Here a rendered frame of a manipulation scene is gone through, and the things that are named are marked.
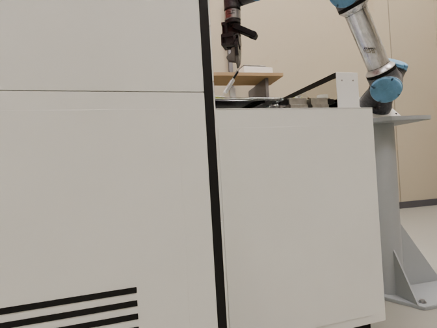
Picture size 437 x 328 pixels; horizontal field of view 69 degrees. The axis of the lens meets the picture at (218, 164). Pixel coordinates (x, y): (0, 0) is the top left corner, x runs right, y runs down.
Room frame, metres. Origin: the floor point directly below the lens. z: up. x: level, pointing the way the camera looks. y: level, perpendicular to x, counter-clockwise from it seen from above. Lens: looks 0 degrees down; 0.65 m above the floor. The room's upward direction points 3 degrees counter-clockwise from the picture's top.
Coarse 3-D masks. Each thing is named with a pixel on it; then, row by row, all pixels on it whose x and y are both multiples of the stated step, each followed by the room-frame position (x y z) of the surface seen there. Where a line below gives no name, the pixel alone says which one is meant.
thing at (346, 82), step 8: (336, 72) 1.13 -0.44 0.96; (344, 72) 1.14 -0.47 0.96; (336, 80) 1.13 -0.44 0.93; (344, 80) 1.14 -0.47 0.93; (352, 80) 1.15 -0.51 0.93; (344, 88) 1.14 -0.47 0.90; (352, 88) 1.15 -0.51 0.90; (344, 96) 1.14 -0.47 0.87; (352, 96) 1.15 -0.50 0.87; (344, 104) 1.14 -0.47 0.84; (352, 104) 1.15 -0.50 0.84
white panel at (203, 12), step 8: (200, 0) 0.73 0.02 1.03; (208, 0) 0.73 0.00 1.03; (200, 8) 0.73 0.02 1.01; (208, 8) 0.73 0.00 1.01; (200, 16) 0.73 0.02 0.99; (208, 16) 0.73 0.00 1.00; (200, 24) 0.73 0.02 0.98; (208, 24) 0.73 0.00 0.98; (200, 32) 0.73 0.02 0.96; (208, 32) 0.73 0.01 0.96; (208, 40) 0.73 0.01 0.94; (208, 48) 0.73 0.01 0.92; (208, 56) 0.73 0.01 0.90; (208, 64) 0.73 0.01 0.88; (208, 72) 0.73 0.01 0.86; (208, 80) 0.73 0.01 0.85; (208, 88) 0.73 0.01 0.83
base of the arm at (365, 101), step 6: (366, 90) 1.51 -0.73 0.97; (366, 96) 1.48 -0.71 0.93; (360, 102) 1.51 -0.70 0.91; (366, 102) 1.48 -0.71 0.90; (372, 102) 1.46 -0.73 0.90; (378, 102) 1.45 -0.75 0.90; (390, 102) 1.45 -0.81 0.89; (378, 108) 1.45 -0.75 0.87; (384, 108) 1.45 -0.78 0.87; (390, 108) 1.47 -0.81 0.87; (378, 114) 1.47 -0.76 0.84; (384, 114) 1.47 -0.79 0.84
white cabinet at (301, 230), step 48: (240, 144) 0.96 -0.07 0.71; (288, 144) 1.00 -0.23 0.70; (336, 144) 1.05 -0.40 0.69; (240, 192) 0.96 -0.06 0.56; (288, 192) 1.00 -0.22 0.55; (336, 192) 1.05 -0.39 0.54; (240, 240) 0.95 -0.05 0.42; (288, 240) 1.00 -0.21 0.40; (336, 240) 1.04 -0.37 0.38; (240, 288) 0.95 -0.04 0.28; (288, 288) 0.99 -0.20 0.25; (336, 288) 1.04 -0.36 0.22
